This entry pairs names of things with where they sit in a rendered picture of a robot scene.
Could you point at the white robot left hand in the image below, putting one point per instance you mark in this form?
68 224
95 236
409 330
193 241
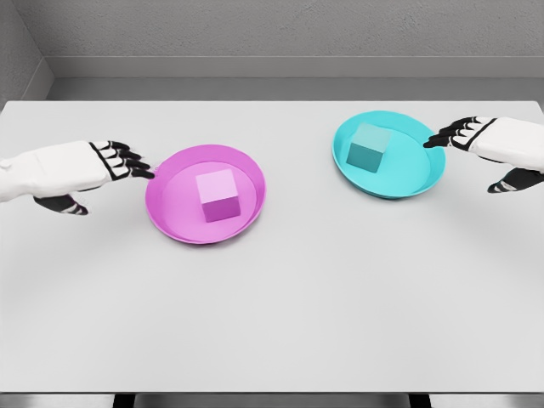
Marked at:
64 170

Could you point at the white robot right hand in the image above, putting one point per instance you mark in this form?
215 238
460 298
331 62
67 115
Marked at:
514 140

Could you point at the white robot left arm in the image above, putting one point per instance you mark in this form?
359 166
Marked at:
10 180

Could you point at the cyan round plate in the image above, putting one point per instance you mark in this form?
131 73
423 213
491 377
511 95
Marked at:
408 170

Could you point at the pink round plate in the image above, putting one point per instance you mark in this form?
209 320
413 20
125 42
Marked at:
174 200

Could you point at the cyan cube block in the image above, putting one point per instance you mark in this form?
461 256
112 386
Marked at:
367 149

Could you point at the pink cube block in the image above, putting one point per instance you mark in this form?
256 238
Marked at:
219 193

